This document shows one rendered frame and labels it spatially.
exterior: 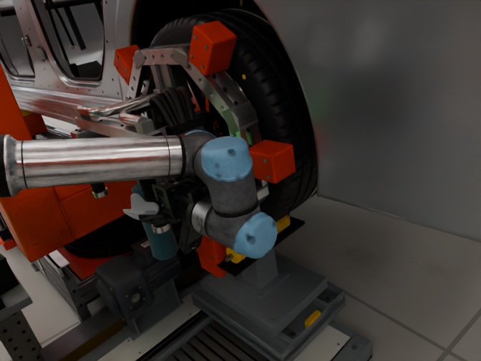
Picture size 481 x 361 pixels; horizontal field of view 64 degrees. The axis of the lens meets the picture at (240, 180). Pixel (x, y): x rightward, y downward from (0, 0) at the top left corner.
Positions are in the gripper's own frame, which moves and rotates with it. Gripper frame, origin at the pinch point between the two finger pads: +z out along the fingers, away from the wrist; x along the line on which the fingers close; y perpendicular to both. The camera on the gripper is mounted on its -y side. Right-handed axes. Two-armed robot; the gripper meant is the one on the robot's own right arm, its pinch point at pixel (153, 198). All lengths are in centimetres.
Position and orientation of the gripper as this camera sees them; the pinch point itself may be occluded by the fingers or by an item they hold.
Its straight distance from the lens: 88.9
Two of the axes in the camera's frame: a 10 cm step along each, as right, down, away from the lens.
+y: -1.7, -8.9, -4.2
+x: -7.2, 4.1, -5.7
